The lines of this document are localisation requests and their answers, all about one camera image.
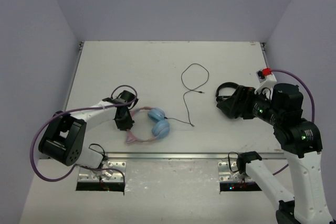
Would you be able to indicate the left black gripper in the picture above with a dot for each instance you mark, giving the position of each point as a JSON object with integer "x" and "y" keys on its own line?
{"x": 124, "y": 118}

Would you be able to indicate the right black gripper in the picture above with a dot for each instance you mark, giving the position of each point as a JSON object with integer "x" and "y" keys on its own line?
{"x": 241, "y": 99}

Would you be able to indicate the pink blue cat-ear headphones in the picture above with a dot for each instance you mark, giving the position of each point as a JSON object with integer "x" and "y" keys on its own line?
{"x": 160, "y": 130}

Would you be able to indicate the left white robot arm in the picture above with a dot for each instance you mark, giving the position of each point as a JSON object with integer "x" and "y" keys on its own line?
{"x": 63, "y": 139}

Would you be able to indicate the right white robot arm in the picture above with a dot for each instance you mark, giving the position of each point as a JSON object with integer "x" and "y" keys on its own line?
{"x": 300, "y": 141}

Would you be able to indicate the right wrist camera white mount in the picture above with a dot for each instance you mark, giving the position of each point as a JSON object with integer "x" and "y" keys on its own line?
{"x": 266, "y": 78}

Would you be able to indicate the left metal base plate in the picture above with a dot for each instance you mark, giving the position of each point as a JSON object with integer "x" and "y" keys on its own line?
{"x": 112, "y": 171}

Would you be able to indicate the metal base plate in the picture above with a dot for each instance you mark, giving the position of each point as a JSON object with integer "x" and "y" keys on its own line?
{"x": 112, "y": 171}
{"x": 229, "y": 174}

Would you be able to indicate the aluminium table rail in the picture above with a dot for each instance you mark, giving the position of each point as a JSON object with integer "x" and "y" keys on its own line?
{"x": 149, "y": 156}

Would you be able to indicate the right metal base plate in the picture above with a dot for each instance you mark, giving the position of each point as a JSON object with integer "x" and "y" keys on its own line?
{"x": 229, "y": 174}

